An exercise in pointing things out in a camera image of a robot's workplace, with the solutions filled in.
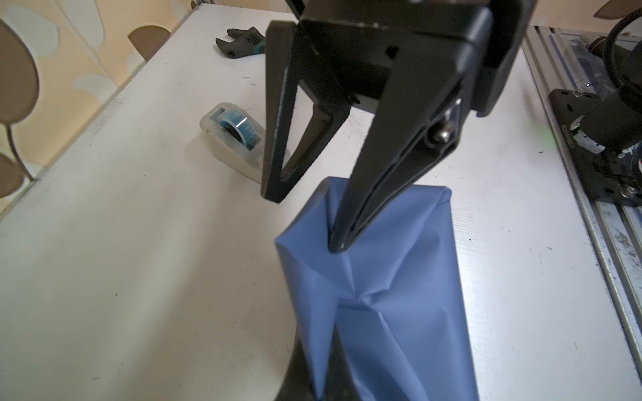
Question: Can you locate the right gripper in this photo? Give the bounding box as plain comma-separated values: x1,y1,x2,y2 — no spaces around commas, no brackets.
259,0,538,254

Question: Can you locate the black adjustable wrench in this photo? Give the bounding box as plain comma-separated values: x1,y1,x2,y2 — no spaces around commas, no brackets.
215,27,266,59

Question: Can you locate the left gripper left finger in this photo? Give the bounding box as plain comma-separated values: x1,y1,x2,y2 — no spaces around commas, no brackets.
274,335,316,401

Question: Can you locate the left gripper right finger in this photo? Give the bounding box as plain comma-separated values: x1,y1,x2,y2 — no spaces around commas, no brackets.
321,327,361,401

